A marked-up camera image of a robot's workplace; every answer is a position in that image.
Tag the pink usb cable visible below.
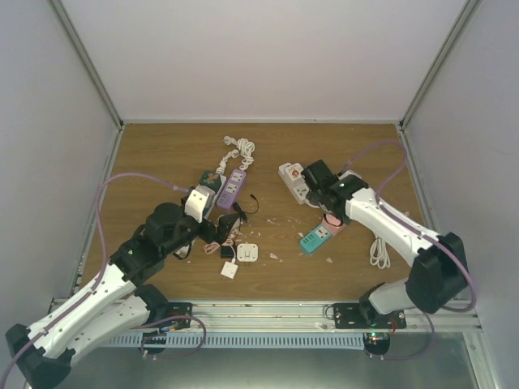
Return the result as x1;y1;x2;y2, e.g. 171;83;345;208
202;239;236;256

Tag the pink cube socket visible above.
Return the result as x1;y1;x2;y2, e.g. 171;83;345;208
322;214;346;237

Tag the teal power strip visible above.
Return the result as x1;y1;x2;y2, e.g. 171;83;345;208
299;224;332;254

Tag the white charger plug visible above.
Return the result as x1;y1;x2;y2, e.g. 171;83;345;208
221;261;239;280

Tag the white cube socket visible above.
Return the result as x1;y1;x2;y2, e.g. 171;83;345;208
284;163;302;184

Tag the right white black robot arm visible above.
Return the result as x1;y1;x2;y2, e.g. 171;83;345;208
302;160;474;328

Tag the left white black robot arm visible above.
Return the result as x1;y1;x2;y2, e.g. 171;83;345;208
6;203;239;388

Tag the black charger plug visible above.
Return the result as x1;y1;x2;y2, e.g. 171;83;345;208
220;243;236;259

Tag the white multicolour power strip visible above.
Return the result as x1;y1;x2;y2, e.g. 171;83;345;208
177;173;227;232

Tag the white square adapter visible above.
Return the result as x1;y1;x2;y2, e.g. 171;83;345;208
236;243;259;263

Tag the purple power strip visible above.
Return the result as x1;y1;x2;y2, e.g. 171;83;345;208
217;169;247;211

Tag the white grey power strip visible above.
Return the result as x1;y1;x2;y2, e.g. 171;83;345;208
278;163;309;205

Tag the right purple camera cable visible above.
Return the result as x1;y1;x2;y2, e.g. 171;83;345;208
342;140;478;361

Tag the purple camera cable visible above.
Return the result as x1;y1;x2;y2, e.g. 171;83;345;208
0;172;191;382
342;140;478;361

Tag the white coiled cable right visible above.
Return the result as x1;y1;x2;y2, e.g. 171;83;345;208
369;210;410;270

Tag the white coiled cable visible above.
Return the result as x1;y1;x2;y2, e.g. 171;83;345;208
217;135;256;173
369;210;410;270

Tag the white coiled cable back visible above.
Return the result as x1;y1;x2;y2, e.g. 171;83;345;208
217;135;256;173

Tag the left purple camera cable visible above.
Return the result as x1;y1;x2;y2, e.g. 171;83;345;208
0;172;191;382

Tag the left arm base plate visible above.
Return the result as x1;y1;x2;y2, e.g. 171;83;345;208
142;302;193;355

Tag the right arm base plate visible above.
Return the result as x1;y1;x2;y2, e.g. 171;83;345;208
324;301;408;354

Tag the grey slotted cable duct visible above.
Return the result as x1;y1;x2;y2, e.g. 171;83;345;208
105;331;366;349

